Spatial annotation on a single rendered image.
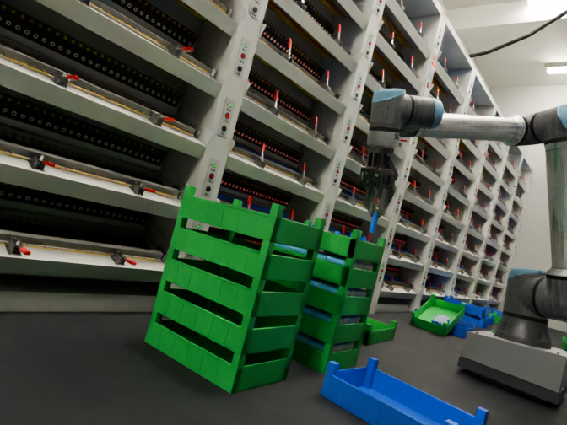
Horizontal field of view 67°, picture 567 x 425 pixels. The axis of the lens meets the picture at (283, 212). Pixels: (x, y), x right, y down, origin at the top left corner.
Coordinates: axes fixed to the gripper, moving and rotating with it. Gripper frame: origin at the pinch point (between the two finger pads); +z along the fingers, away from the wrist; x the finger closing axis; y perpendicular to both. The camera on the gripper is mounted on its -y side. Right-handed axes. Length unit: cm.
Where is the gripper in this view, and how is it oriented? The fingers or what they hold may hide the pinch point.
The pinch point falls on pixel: (376, 212)
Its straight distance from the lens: 134.4
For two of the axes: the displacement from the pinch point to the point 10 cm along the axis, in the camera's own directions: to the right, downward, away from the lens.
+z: -0.9, 9.8, 1.8
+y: -6.1, 0.9, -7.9
